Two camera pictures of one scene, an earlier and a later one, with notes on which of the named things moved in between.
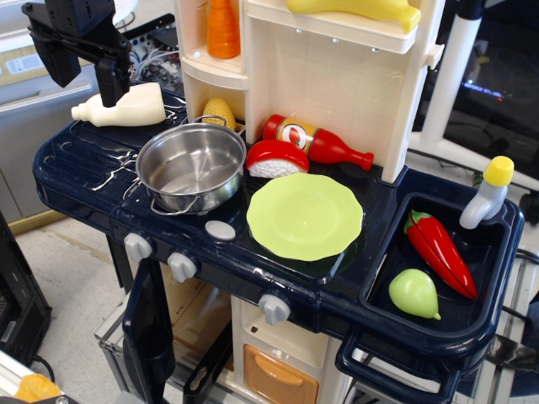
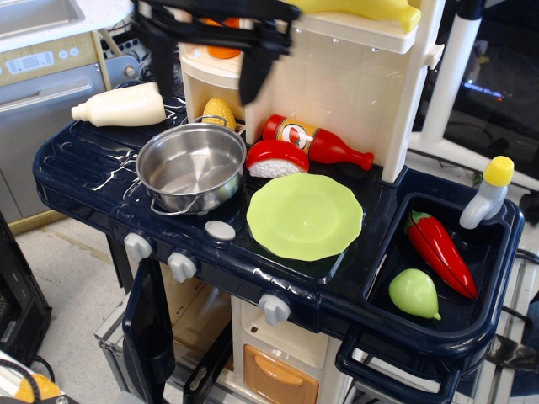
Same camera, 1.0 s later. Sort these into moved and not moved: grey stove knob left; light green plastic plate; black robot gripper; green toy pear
Moved: black robot gripper
Not moved: grey stove knob left; light green plastic plate; green toy pear
